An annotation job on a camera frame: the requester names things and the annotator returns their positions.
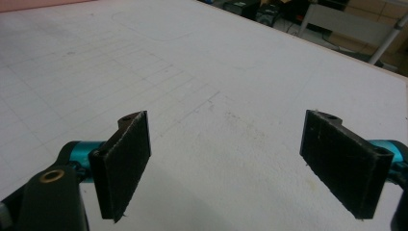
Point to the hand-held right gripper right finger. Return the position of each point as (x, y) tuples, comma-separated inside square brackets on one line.
[(343, 166)]

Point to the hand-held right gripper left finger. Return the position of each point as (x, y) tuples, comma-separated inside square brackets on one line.
[(122, 166)]

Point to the black computer tower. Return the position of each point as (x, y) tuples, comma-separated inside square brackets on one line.
[(267, 16), (240, 8)]

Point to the white desk frame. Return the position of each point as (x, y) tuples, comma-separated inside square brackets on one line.
[(346, 25)]

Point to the white grid mat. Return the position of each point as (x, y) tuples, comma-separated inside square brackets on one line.
[(224, 64)]

